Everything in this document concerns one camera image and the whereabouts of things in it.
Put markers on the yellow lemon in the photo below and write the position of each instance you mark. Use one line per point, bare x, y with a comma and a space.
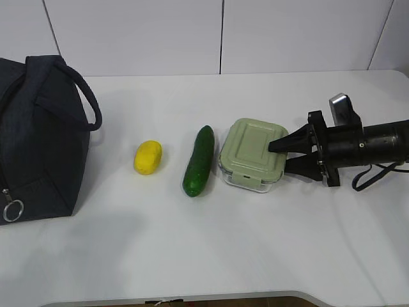
148, 157

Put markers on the glass container with green lid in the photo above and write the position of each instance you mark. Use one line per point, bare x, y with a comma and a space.
245, 160

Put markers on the dark blue lunch bag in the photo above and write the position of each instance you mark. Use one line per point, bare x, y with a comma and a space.
48, 112

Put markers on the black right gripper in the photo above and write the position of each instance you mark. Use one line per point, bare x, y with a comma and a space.
338, 147

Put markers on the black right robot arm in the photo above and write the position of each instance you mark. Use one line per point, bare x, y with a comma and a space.
385, 145

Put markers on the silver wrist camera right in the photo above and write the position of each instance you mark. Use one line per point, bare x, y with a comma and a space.
340, 110

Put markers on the green cucumber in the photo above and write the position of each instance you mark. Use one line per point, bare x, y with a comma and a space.
200, 163

